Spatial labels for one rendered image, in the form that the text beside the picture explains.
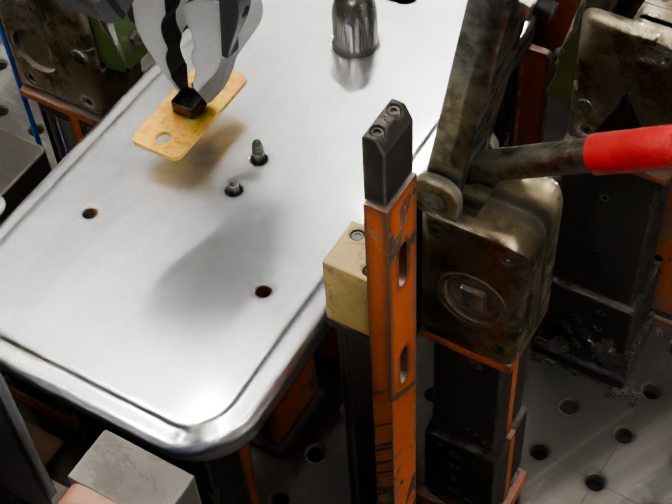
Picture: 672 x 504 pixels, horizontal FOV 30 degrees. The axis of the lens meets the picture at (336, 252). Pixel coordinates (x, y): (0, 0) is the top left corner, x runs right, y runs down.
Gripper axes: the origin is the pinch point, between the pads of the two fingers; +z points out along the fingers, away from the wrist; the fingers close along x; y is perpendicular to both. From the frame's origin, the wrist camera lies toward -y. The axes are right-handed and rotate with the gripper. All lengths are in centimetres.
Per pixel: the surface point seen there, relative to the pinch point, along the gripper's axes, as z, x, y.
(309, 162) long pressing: 4.1, -8.1, 1.6
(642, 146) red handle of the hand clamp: -9.5, -29.5, -1.9
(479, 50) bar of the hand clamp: -12.9, -21.0, -3.3
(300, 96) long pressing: 3.6, -4.4, 6.5
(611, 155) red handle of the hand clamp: -8.3, -28.1, -1.9
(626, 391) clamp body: 32.4, -28.6, 17.6
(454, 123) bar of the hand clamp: -7.4, -19.8, -2.7
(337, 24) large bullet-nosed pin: 0.5, -4.6, 11.0
